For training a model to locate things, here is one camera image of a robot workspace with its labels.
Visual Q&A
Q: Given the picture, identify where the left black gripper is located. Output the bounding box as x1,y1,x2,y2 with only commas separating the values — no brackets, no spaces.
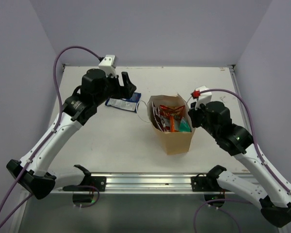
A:
94,71,136,106

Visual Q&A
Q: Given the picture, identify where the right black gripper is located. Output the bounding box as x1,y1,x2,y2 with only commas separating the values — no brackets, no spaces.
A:
188,99,219,138

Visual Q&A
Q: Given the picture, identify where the blue snack bag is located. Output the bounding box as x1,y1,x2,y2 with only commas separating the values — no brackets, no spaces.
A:
105,92,142,113

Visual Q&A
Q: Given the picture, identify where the teal Fox's candy bag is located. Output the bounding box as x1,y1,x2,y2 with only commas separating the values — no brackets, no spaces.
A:
178,117,192,133

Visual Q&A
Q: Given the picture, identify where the brown chip bag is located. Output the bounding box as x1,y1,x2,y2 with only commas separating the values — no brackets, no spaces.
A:
151,102,165,132

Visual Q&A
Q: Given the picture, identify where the small red snack packet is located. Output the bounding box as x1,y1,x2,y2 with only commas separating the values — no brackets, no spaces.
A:
159,105,185,119

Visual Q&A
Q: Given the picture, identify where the orange snack packet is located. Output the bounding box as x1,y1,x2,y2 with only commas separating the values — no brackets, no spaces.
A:
169,115,178,133

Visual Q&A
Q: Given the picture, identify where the red Doritos chip bag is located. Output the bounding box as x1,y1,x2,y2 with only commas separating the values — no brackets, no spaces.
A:
160,115,170,132

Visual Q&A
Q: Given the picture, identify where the brown paper bag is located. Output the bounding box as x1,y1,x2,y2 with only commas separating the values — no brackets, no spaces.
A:
146,95,195,155

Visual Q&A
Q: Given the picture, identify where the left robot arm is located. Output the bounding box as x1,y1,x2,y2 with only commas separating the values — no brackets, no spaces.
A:
6,68,136,200

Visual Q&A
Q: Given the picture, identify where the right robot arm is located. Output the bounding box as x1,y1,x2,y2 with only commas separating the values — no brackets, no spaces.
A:
188,101,291,228

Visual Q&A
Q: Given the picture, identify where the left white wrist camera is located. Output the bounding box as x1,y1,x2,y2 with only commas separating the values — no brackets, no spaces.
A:
98,55,117,78

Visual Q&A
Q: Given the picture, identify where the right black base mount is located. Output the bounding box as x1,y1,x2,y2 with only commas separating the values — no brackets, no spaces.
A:
191,173,225,201

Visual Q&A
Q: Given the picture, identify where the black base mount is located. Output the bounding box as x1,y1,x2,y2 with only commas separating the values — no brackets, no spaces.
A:
191,173,225,201
62,165,107,208

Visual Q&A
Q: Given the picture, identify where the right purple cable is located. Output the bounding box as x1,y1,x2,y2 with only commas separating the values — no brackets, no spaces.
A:
193,89,291,233

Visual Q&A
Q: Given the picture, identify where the purple cable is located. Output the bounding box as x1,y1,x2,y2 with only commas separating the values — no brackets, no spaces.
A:
0,46,105,233
193,89,291,233

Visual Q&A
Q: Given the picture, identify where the aluminium front rail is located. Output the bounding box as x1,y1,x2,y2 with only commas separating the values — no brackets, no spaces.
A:
21,172,275,194

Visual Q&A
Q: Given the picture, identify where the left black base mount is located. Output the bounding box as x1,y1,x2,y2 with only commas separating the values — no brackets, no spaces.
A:
62,165,107,208

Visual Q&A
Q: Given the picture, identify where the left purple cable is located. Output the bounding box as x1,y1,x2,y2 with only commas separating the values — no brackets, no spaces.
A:
0,46,105,233

